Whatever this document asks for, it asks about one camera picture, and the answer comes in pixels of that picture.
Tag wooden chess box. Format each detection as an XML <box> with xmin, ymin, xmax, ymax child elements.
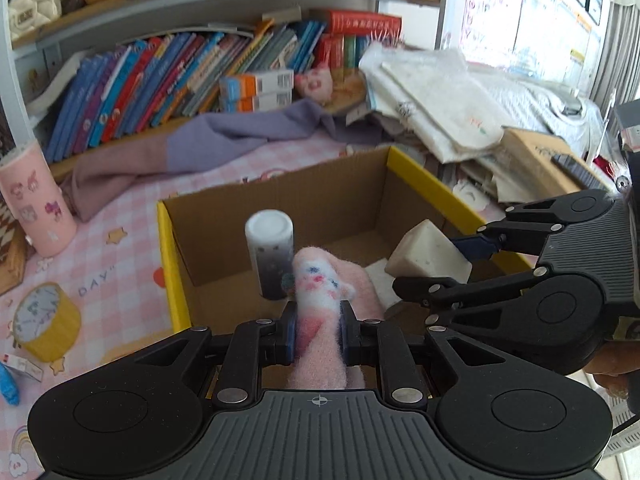
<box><xmin>0</xmin><ymin>200</ymin><xmax>27</xmax><ymax>295</ymax></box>

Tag white shelf unit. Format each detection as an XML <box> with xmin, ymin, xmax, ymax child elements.
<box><xmin>1</xmin><ymin>0</ymin><xmax>446</xmax><ymax>143</ymax></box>

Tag pink checkered tablecloth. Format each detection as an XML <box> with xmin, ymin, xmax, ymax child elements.
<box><xmin>1</xmin><ymin>132</ymin><xmax>356</xmax><ymax>479</ymax></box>

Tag orange white boxes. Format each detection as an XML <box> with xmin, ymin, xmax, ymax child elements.
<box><xmin>219</xmin><ymin>68</ymin><xmax>294</xmax><ymax>113</ymax></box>

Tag pink knit glove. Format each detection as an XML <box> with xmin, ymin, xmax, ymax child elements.
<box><xmin>283</xmin><ymin>247</ymin><xmax>384</xmax><ymax>390</ymax></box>

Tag alphabet wall poster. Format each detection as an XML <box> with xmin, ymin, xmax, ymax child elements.
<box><xmin>460</xmin><ymin>0</ymin><xmax>591</xmax><ymax>87</ymax></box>

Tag row of books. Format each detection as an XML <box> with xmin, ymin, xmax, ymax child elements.
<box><xmin>43</xmin><ymin>9</ymin><xmax>400</xmax><ymax>164</ymax></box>

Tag pink pig plush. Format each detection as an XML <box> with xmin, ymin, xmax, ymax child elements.
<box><xmin>294</xmin><ymin>64</ymin><xmax>333</xmax><ymax>105</ymax></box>

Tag blue crumpled wrapper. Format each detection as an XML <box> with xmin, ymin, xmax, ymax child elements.
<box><xmin>0</xmin><ymin>364</ymin><xmax>20</xmax><ymax>406</ymax></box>

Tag cream white block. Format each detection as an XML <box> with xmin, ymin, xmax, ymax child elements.
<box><xmin>385</xmin><ymin>220</ymin><xmax>472</xmax><ymax>284</ymax></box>

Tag red thick book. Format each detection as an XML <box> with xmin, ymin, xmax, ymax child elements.
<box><xmin>308</xmin><ymin>9</ymin><xmax>402</xmax><ymax>38</ymax></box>

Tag white quilted handbag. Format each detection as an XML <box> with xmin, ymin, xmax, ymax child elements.
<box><xmin>9</xmin><ymin>0</ymin><xmax>62</xmax><ymax>40</ymax></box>

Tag purple pink cloth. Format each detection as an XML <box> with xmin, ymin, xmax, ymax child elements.
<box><xmin>61</xmin><ymin>99</ymin><xmax>383</xmax><ymax>222</ymax></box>

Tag dark blue spray bottle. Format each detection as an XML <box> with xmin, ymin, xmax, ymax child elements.
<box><xmin>245</xmin><ymin>209</ymin><xmax>294</xmax><ymax>300</ymax></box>

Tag small printed carton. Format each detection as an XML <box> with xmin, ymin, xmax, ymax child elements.
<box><xmin>1</xmin><ymin>353</ymin><xmax>43</xmax><ymax>382</ymax></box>

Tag pile of papers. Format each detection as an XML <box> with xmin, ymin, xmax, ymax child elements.
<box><xmin>358</xmin><ymin>42</ymin><xmax>603</xmax><ymax>204</ymax></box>

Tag pink cylinder container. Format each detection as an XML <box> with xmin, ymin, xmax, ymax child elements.
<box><xmin>0</xmin><ymin>140</ymin><xmax>77</xmax><ymax>258</ymax></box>

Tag yellow tape roll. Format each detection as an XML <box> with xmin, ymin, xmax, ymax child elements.
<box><xmin>12</xmin><ymin>282</ymin><xmax>81</xmax><ymax>363</ymax></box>

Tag yellow cardboard box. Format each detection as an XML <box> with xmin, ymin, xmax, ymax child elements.
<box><xmin>156</xmin><ymin>144</ymin><xmax>536</xmax><ymax>391</ymax></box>

